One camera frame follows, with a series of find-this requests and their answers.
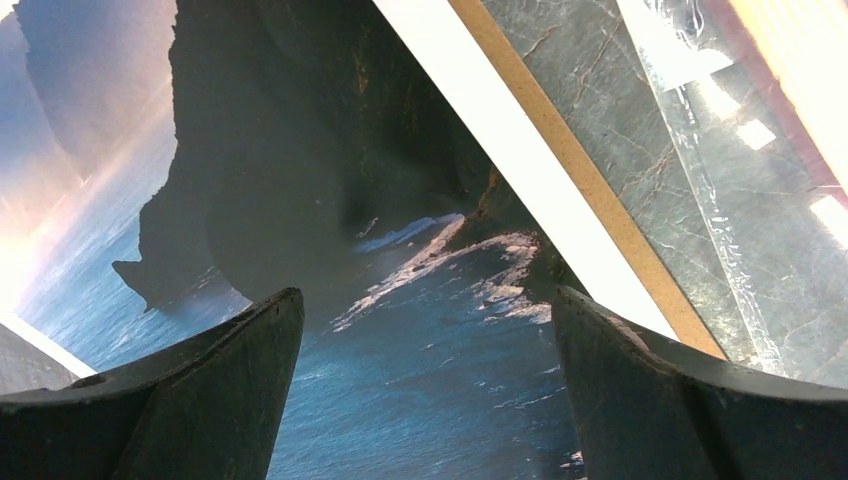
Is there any landscape photo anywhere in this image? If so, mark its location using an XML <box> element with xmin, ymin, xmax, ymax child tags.
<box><xmin>1</xmin><ymin>1</ymin><xmax>592</xmax><ymax>479</ymax></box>

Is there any pink wooden picture frame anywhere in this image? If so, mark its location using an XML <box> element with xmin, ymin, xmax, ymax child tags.
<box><xmin>704</xmin><ymin>1</ymin><xmax>847</xmax><ymax>202</ymax></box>

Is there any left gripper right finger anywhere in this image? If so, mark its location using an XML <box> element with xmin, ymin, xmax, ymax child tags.
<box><xmin>552</xmin><ymin>287</ymin><xmax>847</xmax><ymax>479</ymax></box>

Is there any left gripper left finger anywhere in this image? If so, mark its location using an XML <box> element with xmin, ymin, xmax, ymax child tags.
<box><xmin>1</xmin><ymin>288</ymin><xmax>305</xmax><ymax>479</ymax></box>

